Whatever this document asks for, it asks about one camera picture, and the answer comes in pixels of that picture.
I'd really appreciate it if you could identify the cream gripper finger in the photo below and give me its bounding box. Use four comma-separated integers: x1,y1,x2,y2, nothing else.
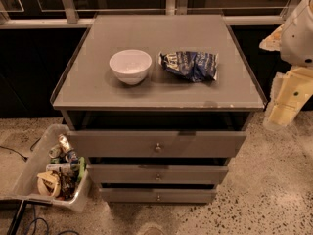
263,66,313,131
259,25,283,51

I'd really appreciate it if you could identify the grey top drawer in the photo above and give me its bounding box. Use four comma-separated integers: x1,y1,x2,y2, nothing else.
68,130,246,158

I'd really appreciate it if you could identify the grey drawer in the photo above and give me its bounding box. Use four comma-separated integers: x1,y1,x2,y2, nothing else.
100,188,216,204
87,164,228,184
68,130,246,158

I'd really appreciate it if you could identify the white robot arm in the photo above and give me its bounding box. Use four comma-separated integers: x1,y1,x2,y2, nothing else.
259,0,313,131

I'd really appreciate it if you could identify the grey drawer cabinet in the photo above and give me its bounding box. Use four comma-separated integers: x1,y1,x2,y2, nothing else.
51,15,266,190

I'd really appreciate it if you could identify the grey middle drawer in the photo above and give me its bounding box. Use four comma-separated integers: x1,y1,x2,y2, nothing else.
87,164,228,184

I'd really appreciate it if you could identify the grey bottom drawer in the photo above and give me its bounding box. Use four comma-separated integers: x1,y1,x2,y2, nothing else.
100,188,216,204

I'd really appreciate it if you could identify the blue crumpled chip bag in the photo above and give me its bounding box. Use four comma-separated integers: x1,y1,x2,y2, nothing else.
158,51,219,82

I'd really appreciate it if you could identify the white ceramic bowl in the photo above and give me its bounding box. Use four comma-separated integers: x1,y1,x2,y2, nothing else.
109,49,152,85

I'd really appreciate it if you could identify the crushed can upper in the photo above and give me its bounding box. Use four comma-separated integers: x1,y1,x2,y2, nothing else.
58,134,72,153

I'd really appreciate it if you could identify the clear plastic trash bin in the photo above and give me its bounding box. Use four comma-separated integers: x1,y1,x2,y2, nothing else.
1,124,92,212

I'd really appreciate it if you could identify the metal window railing frame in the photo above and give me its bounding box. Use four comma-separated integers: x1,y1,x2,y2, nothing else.
0,0,300,28

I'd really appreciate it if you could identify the black floor cable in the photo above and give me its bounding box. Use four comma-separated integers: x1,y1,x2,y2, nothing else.
0,137,42,163

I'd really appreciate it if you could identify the blue floor cable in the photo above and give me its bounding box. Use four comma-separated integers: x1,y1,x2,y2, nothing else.
23,204,81,235

